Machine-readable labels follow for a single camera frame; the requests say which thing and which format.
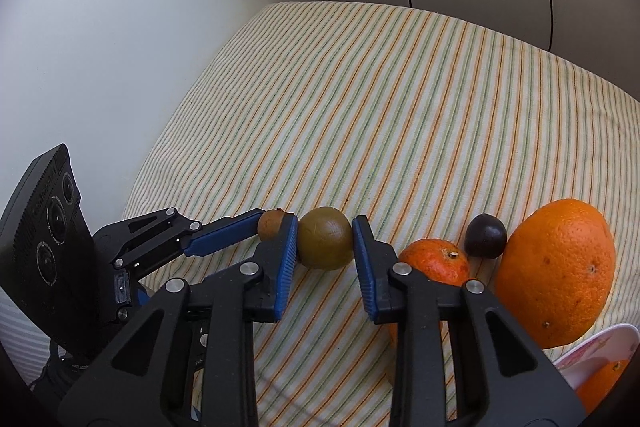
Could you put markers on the medium mandarin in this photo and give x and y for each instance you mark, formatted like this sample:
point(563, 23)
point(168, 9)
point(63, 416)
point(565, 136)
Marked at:
point(440, 260)

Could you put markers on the dark plum near orange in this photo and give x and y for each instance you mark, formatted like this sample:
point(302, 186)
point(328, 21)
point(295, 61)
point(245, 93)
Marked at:
point(485, 237)

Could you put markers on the large orange on cloth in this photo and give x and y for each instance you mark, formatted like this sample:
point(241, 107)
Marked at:
point(557, 271)

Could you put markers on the small brown kiwi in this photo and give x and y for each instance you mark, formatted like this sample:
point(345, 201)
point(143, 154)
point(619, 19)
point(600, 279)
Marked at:
point(271, 223)

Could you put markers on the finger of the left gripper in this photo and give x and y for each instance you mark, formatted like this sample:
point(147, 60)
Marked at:
point(151, 240)
point(215, 235)

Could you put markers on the large green-brown kiwi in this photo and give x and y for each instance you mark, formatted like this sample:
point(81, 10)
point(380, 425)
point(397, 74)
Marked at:
point(324, 239)

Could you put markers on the small orange kumquat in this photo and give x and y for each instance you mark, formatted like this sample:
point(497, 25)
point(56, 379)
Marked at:
point(393, 331)

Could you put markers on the striped tablecloth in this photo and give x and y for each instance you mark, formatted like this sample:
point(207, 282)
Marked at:
point(417, 120)

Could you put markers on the floral white plate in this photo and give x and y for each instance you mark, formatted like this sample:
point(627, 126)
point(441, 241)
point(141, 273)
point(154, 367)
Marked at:
point(615, 343)

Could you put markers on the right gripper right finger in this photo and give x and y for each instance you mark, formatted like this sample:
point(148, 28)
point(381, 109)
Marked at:
point(461, 358)

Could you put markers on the large orange on plate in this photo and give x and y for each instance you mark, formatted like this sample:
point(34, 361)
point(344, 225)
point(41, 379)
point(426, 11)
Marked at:
point(595, 388)

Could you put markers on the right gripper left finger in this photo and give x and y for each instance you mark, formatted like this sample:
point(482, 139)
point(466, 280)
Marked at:
point(186, 357)

